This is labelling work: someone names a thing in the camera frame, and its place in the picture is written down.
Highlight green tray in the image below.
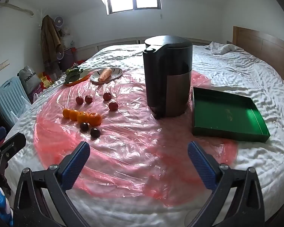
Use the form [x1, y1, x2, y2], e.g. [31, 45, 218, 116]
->
[192, 87, 271, 143]

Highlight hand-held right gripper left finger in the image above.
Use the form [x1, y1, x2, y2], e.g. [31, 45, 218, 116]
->
[13, 141, 91, 227]

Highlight black cylindrical appliance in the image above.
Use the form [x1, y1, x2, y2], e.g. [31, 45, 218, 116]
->
[143, 35, 193, 120]

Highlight wooden headboard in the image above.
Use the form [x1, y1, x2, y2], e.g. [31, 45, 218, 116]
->
[232, 26, 284, 76]

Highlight white plastic bag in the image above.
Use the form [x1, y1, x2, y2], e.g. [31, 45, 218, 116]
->
[21, 92, 42, 107]

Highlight red and yellow packets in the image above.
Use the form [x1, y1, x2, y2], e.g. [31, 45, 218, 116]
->
[38, 72, 54, 89]

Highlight striped white plate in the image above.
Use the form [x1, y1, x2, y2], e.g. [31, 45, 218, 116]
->
[90, 67, 123, 84]

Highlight carrot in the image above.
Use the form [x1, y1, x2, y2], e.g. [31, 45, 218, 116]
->
[98, 68, 112, 83]

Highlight light blue suitcase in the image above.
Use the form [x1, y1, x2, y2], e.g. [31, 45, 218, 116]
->
[0, 77, 31, 127]

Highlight grey printed bag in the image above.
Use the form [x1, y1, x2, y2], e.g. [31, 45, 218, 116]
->
[17, 66, 42, 93]

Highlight orange plate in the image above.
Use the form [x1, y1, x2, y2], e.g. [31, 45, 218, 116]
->
[64, 70, 91, 86]

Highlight green leafy vegetable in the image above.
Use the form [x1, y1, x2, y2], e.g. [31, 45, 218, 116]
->
[65, 67, 84, 84]

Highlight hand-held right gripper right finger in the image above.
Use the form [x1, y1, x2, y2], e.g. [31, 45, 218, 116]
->
[187, 141, 265, 227]

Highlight bed with white quilt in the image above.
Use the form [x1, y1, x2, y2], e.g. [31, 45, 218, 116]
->
[5, 38, 284, 227]

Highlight wooden branch on wall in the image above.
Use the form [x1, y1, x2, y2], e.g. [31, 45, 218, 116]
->
[0, 0, 35, 17]

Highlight pink plastic sheet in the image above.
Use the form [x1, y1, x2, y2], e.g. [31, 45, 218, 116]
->
[34, 68, 238, 206]

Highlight purple bin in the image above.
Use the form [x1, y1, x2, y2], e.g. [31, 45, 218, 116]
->
[61, 48, 74, 70]

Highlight crumpled white cloth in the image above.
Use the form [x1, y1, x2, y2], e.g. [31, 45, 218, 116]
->
[205, 41, 244, 55]

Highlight brown coat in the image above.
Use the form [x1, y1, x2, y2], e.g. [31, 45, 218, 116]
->
[41, 15, 65, 71]

